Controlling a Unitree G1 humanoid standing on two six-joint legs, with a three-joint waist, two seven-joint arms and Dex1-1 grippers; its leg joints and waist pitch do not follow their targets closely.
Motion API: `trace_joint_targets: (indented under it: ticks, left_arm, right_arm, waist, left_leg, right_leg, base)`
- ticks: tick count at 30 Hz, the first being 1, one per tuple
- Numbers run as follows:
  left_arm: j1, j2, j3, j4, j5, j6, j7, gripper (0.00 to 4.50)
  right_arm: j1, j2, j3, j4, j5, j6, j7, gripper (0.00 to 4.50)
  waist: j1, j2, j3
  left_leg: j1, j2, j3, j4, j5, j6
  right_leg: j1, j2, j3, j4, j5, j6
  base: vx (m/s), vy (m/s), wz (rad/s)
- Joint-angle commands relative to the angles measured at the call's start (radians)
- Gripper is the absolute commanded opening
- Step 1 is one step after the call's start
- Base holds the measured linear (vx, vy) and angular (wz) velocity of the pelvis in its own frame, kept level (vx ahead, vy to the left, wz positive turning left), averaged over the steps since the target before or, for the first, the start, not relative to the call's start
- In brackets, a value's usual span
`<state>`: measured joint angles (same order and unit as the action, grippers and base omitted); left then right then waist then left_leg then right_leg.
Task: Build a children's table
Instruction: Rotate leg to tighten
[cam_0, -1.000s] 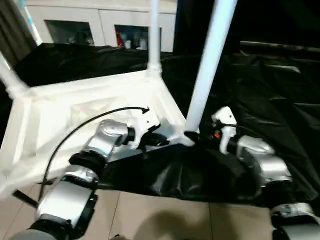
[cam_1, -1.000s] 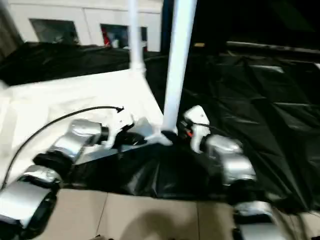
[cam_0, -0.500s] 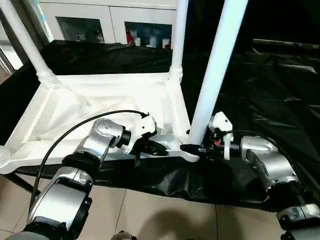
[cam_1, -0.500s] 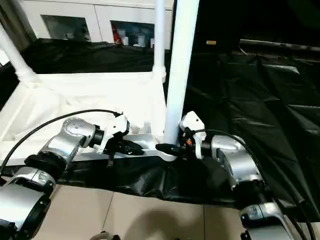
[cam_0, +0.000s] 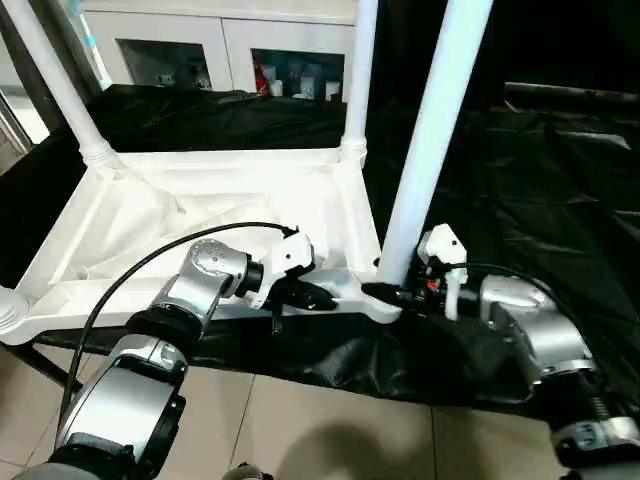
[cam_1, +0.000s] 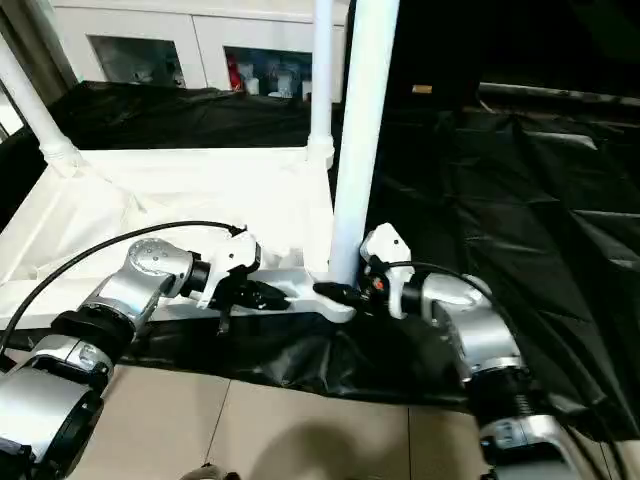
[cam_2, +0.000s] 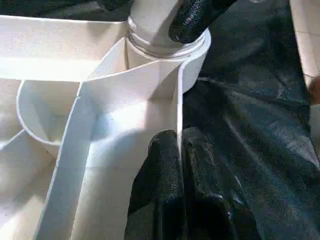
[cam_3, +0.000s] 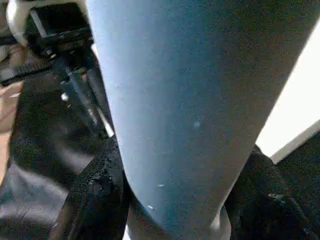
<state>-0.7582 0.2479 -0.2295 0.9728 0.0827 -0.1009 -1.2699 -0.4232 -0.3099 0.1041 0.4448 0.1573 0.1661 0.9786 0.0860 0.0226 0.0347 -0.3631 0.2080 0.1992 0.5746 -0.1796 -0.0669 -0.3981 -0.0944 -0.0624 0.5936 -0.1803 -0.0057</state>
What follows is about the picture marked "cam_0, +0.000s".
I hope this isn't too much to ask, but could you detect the grey curtain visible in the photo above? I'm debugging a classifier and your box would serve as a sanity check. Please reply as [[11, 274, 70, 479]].
[[0, 0, 109, 139]]

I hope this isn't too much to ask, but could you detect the grey metal rod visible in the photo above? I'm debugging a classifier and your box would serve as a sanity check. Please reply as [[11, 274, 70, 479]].
[[504, 82, 640, 107]]

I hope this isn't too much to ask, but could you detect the white cabinet with glass doors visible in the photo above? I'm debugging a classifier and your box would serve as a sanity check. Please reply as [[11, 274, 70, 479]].
[[82, 0, 362, 105]]

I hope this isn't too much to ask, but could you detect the black case with gold label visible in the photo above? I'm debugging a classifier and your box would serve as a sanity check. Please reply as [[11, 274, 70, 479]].
[[373, 0, 507, 109]]

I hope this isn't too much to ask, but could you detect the dark robot foot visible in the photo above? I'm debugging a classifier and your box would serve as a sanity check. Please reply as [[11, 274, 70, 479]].
[[222, 462, 275, 480]]

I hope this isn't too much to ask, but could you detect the black metal stand leg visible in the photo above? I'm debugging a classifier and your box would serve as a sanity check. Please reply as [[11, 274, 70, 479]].
[[9, 342, 77, 387]]

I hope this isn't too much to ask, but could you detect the black mat cover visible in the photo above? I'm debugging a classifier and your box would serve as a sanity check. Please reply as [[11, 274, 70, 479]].
[[0, 82, 640, 426]]

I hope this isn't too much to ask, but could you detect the white plastic table top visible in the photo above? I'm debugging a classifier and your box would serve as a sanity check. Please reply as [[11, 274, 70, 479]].
[[0, 144, 402, 347]]

